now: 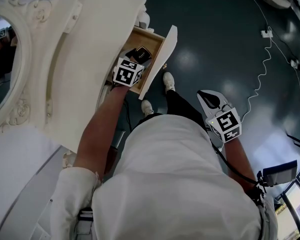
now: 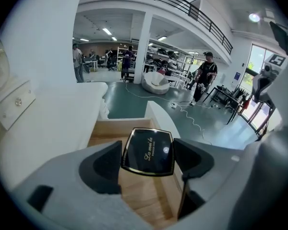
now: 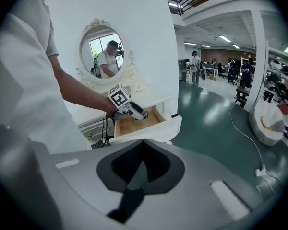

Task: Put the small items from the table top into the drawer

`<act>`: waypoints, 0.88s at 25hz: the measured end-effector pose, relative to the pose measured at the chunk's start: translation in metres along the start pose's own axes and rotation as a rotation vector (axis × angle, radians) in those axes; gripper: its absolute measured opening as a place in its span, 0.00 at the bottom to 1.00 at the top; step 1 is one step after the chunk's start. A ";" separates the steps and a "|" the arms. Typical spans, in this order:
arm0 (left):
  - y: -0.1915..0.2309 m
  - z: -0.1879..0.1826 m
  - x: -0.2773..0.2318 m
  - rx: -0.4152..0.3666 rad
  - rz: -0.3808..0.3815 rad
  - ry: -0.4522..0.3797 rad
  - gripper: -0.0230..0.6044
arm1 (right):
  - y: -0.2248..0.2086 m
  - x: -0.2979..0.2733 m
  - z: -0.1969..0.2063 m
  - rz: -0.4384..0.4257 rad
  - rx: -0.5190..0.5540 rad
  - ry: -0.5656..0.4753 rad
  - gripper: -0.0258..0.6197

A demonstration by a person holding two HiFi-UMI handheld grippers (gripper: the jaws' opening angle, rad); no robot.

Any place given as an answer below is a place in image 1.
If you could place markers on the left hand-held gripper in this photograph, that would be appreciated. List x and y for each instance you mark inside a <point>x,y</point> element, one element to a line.
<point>126,72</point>

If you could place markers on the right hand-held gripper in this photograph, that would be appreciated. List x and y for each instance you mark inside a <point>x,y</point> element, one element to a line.
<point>227,124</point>

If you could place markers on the small black box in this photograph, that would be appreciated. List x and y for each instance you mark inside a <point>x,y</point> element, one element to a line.
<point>143,53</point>

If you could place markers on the wooden drawer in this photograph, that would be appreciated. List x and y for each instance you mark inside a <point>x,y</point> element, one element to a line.
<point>165,54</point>

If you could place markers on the person's left forearm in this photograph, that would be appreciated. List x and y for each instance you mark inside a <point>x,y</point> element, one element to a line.
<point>102,124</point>

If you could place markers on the person's right forearm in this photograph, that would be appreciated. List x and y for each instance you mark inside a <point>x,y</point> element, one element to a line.
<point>237,159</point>

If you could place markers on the cream ornate dressing table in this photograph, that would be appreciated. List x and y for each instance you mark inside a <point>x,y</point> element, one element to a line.
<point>90,46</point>

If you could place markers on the oval mirror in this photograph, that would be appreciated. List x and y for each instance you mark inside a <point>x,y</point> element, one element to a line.
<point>2,66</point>

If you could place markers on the person's black trousers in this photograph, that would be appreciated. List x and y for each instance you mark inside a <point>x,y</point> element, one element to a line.
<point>182,106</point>

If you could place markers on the person's right white shoe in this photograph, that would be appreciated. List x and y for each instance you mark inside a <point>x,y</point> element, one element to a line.
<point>169,81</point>

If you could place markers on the person's white shoe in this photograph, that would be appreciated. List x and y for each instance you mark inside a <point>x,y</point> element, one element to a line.
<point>147,107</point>
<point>169,81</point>

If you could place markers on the person's left white shoe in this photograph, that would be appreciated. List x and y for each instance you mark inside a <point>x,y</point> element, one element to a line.
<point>147,107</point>

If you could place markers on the person's white shirt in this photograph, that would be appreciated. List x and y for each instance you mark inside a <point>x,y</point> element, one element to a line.
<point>170,179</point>

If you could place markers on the white power strip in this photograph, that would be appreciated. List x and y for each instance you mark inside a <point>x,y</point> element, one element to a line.
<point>266,33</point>

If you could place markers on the small mounted screen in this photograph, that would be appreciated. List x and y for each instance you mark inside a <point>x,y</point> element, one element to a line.
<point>280,174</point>

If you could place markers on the computer monitor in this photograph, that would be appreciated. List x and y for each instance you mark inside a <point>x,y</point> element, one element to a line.
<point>297,209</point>

